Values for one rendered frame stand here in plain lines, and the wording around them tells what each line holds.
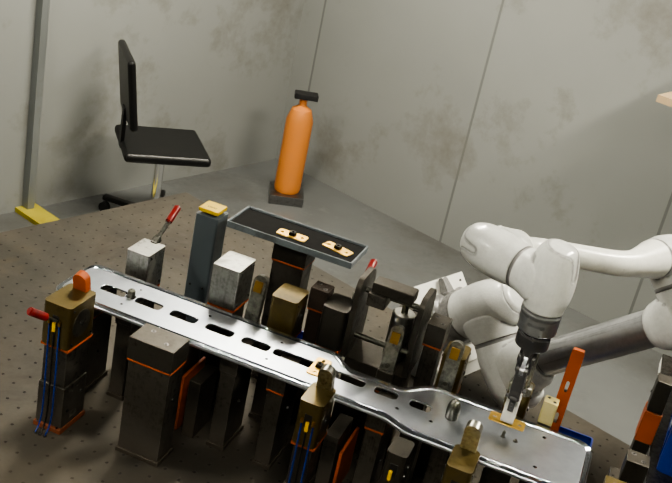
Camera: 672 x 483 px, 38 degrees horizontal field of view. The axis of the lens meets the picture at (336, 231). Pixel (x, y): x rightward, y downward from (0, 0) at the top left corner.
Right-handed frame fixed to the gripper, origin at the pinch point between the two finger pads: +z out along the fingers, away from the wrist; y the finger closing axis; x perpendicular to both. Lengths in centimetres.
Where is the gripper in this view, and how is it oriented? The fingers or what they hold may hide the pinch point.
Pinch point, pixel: (511, 406)
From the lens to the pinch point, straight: 231.2
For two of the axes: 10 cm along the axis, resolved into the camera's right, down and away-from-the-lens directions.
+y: -3.5, 3.2, -8.8
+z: -1.9, 9.0, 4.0
